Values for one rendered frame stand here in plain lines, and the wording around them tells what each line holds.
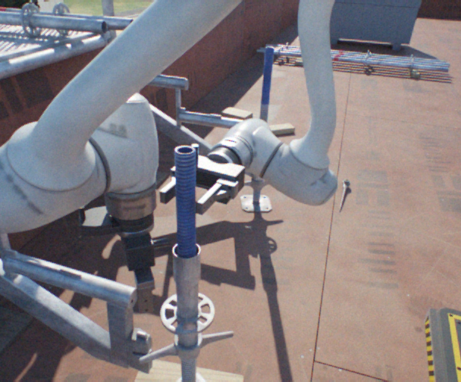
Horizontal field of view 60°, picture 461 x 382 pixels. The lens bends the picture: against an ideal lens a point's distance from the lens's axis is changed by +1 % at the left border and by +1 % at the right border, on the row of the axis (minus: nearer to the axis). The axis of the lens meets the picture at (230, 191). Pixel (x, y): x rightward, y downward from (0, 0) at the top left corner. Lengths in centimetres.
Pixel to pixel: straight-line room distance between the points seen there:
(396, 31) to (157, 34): 618
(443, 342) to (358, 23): 574
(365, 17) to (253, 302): 547
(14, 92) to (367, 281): 151
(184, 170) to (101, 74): 30
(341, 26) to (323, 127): 567
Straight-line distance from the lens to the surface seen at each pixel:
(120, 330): 107
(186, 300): 88
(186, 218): 75
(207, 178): 81
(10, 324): 153
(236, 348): 136
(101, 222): 72
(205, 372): 128
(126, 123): 61
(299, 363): 135
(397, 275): 176
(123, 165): 61
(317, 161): 90
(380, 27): 653
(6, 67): 149
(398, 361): 146
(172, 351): 102
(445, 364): 106
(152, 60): 45
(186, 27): 44
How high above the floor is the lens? 107
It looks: 31 degrees down
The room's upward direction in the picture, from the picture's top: 3 degrees clockwise
